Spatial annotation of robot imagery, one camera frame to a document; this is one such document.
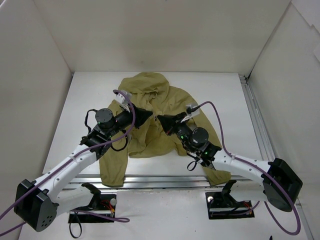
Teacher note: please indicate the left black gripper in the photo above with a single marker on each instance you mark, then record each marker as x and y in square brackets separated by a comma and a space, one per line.
[136, 115]

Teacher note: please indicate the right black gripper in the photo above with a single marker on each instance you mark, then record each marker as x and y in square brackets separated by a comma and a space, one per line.
[172, 124]

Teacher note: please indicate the olive green hooded jacket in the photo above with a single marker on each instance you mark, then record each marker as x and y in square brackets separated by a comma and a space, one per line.
[150, 91]

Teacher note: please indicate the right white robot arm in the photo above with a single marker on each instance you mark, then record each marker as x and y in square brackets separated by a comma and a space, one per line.
[280, 184]

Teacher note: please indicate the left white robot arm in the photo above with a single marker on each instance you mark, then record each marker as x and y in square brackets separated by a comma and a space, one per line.
[42, 200]

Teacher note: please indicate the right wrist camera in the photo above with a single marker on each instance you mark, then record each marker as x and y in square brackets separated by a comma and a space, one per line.
[192, 110]

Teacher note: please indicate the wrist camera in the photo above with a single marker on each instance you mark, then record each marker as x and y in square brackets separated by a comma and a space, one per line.
[123, 97]
[192, 110]

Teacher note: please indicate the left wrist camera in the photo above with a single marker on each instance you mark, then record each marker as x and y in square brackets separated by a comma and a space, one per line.
[123, 97]

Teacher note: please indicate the front aluminium rail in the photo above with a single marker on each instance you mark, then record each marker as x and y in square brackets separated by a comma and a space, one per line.
[136, 183]

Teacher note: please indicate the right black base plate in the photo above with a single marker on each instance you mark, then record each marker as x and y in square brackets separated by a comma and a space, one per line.
[224, 207]

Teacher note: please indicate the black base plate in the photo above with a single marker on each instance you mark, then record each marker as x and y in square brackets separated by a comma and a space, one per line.
[224, 207]
[102, 208]

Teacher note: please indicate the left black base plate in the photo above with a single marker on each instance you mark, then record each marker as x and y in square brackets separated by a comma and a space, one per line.
[102, 208]

